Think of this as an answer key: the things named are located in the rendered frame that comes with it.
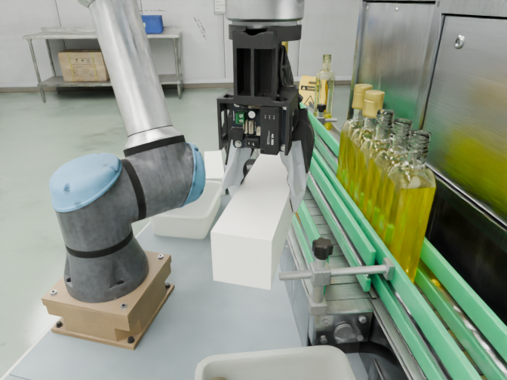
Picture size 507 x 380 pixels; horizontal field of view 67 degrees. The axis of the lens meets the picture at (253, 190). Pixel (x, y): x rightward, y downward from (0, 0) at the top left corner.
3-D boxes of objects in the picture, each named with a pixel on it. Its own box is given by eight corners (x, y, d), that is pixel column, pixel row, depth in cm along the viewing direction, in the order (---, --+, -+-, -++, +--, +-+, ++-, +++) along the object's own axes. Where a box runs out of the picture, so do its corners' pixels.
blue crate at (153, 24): (117, 34, 518) (114, 16, 509) (121, 31, 554) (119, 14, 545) (162, 34, 526) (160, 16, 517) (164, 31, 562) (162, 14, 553)
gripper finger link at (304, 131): (281, 178, 45) (261, 106, 42) (283, 172, 46) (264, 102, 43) (320, 171, 43) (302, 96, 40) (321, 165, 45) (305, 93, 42)
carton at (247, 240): (213, 280, 40) (210, 231, 37) (263, 183, 61) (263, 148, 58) (270, 289, 39) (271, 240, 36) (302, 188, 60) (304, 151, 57)
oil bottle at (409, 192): (414, 286, 64) (442, 170, 55) (382, 289, 64) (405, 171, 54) (399, 265, 69) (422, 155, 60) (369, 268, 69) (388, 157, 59)
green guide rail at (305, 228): (325, 295, 62) (330, 254, 58) (319, 295, 62) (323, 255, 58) (240, 82, 217) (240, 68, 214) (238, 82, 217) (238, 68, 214)
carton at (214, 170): (206, 195, 122) (205, 179, 119) (205, 166, 143) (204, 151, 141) (225, 194, 123) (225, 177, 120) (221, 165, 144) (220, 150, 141)
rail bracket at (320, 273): (388, 311, 59) (401, 243, 53) (279, 320, 57) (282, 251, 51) (379, 297, 61) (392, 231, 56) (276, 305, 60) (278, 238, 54)
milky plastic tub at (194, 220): (144, 242, 101) (140, 213, 97) (173, 202, 121) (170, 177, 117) (209, 248, 99) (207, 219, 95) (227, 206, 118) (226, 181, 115)
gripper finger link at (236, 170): (202, 214, 45) (221, 144, 40) (219, 191, 50) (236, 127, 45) (227, 224, 44) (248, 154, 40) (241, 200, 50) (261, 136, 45)
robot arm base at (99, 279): (49, 300, 68) (34, 255, 63) (88, 249, 81) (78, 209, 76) (133, 304, 67) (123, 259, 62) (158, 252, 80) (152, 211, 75)
